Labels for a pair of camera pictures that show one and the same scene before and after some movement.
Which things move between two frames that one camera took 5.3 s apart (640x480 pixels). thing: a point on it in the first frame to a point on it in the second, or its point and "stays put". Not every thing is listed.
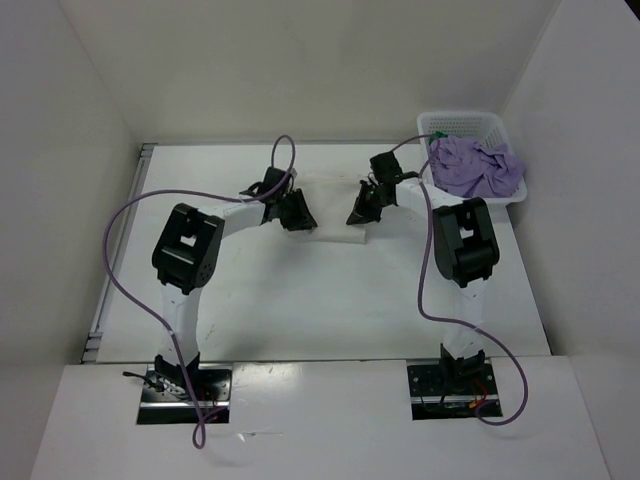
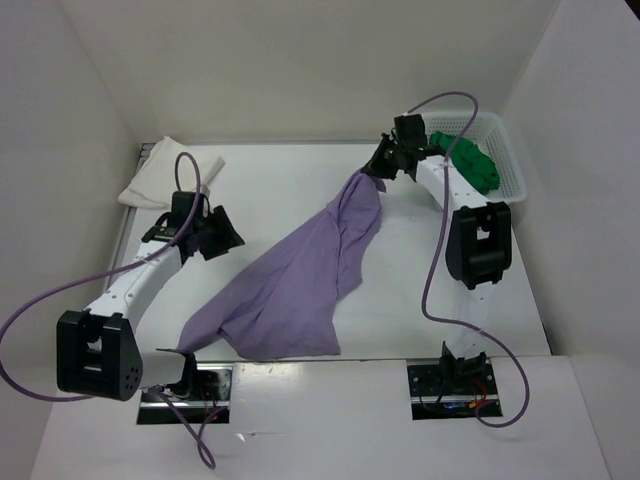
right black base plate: (452, 389) stays put
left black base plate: (167, 397) stays put
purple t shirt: (464, 166) to (286, 303)
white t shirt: (331, 199) to (155, 182)
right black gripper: (362, 213) to (376, 166)
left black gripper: (302, 218) to (228, 237)
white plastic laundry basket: (479, 127) stays put
